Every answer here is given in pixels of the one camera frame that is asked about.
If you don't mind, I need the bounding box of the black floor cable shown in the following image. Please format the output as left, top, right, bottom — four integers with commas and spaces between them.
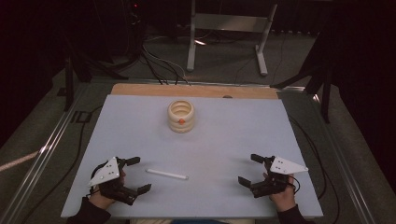
20, 105, 104, 224
288, 115, 341, 224

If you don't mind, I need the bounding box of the grey metal stand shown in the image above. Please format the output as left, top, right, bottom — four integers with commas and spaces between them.
186, 0, 278, 77

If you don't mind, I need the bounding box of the hand-held gripper cable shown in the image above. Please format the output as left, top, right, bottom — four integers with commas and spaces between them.
288, 175, 302, 194
90, 161, 108, 180

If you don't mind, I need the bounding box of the person's right hand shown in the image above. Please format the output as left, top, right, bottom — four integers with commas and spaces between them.
269, 175, 297, 214

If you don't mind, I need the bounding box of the white pen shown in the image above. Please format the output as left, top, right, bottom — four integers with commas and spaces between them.
145, 168, 190, 181

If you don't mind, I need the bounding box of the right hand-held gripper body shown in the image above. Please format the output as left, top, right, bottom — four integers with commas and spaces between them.
250, 155, 309, 199

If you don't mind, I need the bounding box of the left hand-held gripper cable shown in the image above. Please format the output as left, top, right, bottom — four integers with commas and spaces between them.
90, 161, 108, 180

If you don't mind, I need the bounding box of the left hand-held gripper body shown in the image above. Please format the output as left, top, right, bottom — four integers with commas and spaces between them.
88, 156, 140, 206

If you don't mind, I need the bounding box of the right hand-held gripper cable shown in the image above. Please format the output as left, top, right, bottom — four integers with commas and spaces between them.
288, 175, 302, 194

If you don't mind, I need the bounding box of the pale blue table sheet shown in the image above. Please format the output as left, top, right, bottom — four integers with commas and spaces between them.
61, 94, 324, 218

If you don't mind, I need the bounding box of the metal floor rail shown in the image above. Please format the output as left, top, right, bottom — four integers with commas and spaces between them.
275, 85, 376, 224
0, 83, 92, 224

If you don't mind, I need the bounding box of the cream ribbed pen holder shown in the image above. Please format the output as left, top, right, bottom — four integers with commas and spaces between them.
166, 99, 196, 134

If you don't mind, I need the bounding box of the black tripod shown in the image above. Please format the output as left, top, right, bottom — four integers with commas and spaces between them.
270, 27, 332, 124
62, 31, 129, 112

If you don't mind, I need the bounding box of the person's left hand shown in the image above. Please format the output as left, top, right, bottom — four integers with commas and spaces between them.
89, 185, 119, 210

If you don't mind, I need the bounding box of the bundle of floor cables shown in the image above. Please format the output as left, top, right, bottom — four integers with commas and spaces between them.
141, 36, 191, 86

